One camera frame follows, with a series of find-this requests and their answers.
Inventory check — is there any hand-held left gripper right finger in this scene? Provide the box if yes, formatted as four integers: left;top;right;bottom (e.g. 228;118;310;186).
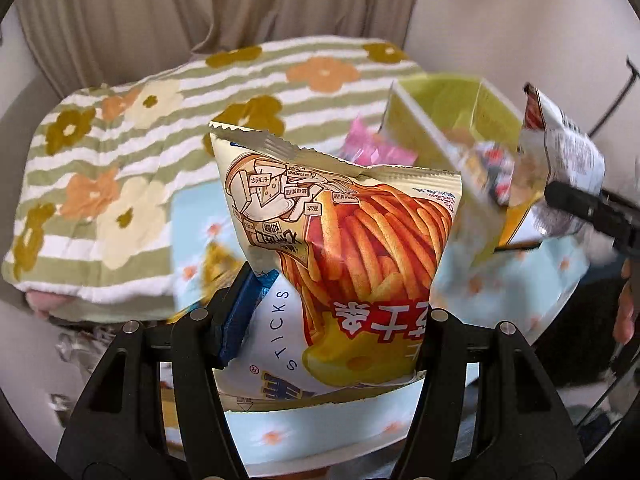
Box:
390;308;586;480

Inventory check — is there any potato sticks snack bag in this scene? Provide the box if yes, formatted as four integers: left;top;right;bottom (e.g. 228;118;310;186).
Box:
209;121;463;413

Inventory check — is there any person's right hand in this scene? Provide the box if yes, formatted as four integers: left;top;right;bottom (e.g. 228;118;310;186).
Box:
612;259;640;346

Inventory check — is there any green cardboard box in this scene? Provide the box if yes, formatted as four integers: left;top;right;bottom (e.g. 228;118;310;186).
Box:
377;74;546;266

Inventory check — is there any silver crumpled wrapper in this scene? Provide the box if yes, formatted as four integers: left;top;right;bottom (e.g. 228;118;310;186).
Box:
50;324;121;413

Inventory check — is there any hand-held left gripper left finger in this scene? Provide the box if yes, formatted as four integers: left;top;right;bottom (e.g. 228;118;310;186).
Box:
56;261;262;480

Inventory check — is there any black metal stand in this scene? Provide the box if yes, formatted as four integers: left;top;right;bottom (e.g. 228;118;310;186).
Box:
587;54;640;137

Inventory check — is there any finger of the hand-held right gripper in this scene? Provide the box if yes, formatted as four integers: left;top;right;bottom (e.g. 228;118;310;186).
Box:
544;180;640;261

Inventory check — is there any pink snack packet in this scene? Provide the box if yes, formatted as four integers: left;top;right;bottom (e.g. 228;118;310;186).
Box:
340;116;418;167

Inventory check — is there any white snack packet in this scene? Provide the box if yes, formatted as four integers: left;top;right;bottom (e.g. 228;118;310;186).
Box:
505;82;607;246

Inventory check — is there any beige curtain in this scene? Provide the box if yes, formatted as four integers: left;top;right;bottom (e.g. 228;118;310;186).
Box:
15;0;423;98

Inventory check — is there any striped floral blanket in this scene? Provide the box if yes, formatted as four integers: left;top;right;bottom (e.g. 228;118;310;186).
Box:
0;35;426;322

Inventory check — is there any daisy print tablecloth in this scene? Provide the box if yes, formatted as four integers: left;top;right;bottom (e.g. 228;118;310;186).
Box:
160;180;591;478

